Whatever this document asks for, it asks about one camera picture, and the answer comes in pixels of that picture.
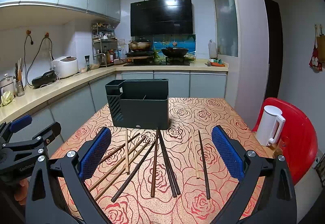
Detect dark long chopstick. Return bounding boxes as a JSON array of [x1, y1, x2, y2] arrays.
[[111, 142, 155, 202]]

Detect dark brown chopstick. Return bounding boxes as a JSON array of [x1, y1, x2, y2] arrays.
[[97, 133, 141, 165], [198, 131, 211, 200]]

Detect light bamboo chopstick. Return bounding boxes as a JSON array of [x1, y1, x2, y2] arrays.
[[125, 129, 129, 174], [191, 134, 200, 179], [89, 136, 147, 192], [94, 142, 149, 201]]

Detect reddish brown chopstick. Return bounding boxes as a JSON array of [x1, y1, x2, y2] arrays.
[[150, 128, 159, 198]]

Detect lower kitchen cabinets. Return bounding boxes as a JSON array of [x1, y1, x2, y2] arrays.
[[10, 72, 226, 152]]

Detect countertop utensil jar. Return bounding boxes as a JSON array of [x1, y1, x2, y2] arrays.
[[15, 58, 25, 97]]

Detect black countertop appliance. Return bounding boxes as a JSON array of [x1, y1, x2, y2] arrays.
[[32, 70, 57, 89]]

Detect white rice cooker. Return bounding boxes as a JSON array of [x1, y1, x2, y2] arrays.
[[52, 56, 78, 79]]

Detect red plastic chair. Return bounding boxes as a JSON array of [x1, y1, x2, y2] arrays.
[[253, 97, 318, 184]]

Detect black pepper grinder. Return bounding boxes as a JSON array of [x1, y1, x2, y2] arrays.
[[84, 55, 90, 72]]

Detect white electric kettle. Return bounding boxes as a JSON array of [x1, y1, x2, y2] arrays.
[[256, 105, 286, 146]]

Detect dark green utensil holder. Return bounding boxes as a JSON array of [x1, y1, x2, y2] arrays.
[[105, 79, 169, 130]]

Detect metal spice rack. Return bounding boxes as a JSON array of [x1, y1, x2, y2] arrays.
[[91, 22, 117, 67]]

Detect rose pattern tablecloth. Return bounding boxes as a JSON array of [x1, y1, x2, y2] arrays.
[[54, 98, 272, 223]]

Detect black gas stove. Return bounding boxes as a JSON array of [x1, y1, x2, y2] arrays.
[[125, 57, 190, 66]]

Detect black wok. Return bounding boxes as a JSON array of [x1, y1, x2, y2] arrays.
[[161, 48, 188, 58]]

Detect hanging red cloth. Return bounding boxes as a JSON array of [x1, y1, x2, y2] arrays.
[[309, 24, 322, 72]]

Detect black range hood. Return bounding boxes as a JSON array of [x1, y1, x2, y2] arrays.
[[130, 0, 193, 36]]

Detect white plastic bottle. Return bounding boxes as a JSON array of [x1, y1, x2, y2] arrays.
[[208, 40, 218, 59]]

